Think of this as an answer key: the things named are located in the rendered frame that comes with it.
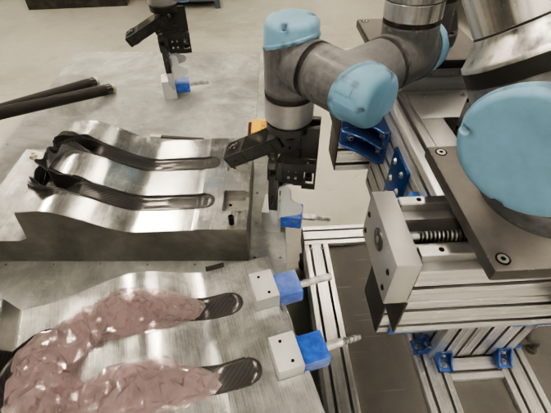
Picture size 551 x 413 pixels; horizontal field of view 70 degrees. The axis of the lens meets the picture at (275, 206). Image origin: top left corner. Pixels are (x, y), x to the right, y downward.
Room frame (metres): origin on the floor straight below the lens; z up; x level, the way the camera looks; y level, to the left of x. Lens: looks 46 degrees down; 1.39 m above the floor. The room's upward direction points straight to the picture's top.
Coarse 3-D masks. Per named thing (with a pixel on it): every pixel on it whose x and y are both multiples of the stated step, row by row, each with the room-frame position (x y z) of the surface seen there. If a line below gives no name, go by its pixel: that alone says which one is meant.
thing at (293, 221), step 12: (264, 204) 0.53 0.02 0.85; (300, 204) 0.54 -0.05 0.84; (264, 216) 0.50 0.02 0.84; (288, 216) 0.51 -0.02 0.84; (300, 216) 0.51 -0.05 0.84; (312, 216) 0.51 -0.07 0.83; (324, 216) 0.51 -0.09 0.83; (264, 228) 0.50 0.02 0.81; (276, 228) 0.50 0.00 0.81; (300, 228) 0.50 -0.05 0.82
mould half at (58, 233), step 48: (144, 144) 0.67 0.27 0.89; (192, 144) 0.67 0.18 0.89; (0, 192) 0.55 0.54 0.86; (48, 192) 0.47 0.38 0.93; (144, 192) 0.53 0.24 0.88; (192, 192) 0.53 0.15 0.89; (0, 240) 0.43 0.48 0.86; (48, 240) 0.43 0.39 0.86; (96, 240) 0.43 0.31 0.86; (144, 240) 0.43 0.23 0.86; (192, 240) 0.43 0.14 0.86; (240, 240) 0.43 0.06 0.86
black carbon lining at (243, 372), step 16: (208, 304) 0.31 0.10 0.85; (224, 304) 0.31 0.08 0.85; (240, 304) 0.31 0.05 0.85; (192, 320) 0.28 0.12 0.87; (32, 336) 0.25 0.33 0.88; (0, 352) 0.22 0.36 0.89; (0, 368) 0.20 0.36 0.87; (208, 368) 0.21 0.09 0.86; (224, 368) 0.21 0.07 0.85; (240, 368) 0.21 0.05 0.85; (256, 368) 0.21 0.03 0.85; (0, 384) 0.19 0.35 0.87; (224, 384) 0.19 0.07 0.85; (240, 384) 0.19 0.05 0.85; (0, 400) 0.17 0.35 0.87
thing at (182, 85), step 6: (162, 78) 1.02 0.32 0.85; (180, 78) 1.05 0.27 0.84; (186, 78) 1.05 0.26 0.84; (162, 84) 1.00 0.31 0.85; (168, 84) 1.00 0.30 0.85; (180, 84) 1.01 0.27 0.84; (186, 84) 1.02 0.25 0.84; (192, 84) 1.04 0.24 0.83; (198, 84) 1.04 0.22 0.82; (168, 90) 1.00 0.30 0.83; (174, 90) 1.01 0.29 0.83; (180, 90) 1.01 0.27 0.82; (186, 90) 1.02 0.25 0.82; (168, 96) 1.00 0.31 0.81; (174, 96) 1.01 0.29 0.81
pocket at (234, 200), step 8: (232, 192) 0.53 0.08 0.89; (240, 192) 0.53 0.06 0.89; (248, 192) 0.52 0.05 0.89; (224, 200) 0.51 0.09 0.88; (232, 200) 0.53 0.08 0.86; (240, 200) 0.53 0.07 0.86; (248, 200) 0.52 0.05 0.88; (224, 208) 0.50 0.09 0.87; (232, 208) 0.51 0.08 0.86; (240, 208) 0.51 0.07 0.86
